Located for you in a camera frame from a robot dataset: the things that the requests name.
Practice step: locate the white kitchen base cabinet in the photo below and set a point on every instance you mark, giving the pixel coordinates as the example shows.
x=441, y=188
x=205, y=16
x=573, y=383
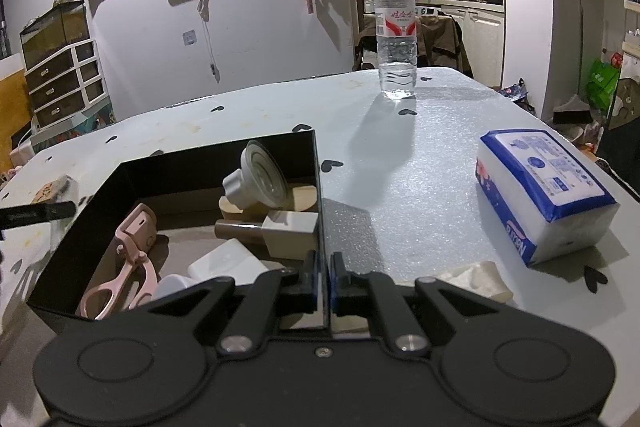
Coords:
x=480, y=42

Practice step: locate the broom with dustpan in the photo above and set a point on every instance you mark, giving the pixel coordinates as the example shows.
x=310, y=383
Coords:
x=572, y=112

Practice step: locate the white heart print table cover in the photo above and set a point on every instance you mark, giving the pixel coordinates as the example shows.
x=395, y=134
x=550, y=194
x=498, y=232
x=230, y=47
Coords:
x=410, y=187

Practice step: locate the green shopping bag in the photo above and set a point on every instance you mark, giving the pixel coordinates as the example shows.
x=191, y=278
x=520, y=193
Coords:
x=602, y=82

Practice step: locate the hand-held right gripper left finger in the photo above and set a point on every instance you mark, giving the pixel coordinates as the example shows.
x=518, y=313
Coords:
x=313, y=279

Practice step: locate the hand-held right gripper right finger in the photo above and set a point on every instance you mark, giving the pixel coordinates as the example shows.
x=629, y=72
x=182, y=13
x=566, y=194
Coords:
x=334, y=282

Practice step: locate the white plastic drain plug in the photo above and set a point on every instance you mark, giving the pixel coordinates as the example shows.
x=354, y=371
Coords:
x=260, y=172

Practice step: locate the rounded wooden block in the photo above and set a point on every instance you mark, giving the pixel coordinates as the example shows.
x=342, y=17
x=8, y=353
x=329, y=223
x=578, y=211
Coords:
x=305, y=197

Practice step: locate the wall socket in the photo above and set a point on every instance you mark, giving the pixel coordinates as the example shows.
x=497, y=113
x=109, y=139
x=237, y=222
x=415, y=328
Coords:
x=189, y=37

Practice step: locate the pink scissors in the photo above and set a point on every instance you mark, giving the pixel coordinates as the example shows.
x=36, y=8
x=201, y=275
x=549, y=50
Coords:
x=135, y=232

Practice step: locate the black box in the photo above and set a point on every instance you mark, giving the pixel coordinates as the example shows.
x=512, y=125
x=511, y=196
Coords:
x=310, y=157

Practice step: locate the clear plastic water bottle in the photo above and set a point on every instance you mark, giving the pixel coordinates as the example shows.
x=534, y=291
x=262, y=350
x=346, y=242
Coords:
x=396, y=52

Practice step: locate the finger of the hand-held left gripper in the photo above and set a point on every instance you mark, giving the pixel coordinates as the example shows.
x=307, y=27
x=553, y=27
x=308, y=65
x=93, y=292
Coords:
x=40, y=213

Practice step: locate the blue patterned bag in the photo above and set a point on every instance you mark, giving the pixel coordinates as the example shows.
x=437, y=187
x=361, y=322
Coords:
x=517, y=94

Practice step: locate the small wooden stamp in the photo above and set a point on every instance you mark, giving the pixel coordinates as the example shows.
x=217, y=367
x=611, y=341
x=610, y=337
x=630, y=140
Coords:
x=50, y=192

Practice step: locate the white round container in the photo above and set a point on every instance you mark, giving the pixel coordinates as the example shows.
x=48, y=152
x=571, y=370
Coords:
x=172, y=285

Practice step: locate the crumpled beige paper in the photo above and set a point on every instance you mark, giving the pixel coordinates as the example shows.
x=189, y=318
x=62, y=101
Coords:
x=475, y=279

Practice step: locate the white drawer cabinet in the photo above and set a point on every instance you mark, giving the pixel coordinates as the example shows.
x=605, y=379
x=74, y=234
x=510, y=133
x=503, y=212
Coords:
x=65, y=87

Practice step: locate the white plastic case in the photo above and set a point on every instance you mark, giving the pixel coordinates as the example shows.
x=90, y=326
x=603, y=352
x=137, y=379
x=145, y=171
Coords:
x=225, y=259

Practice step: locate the glass fish tank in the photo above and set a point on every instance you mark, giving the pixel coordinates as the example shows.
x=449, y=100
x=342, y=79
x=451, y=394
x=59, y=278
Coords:
x=55, y=34

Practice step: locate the blue white tissue pack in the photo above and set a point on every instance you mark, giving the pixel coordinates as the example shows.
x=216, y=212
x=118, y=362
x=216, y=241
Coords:
x=540, y=187

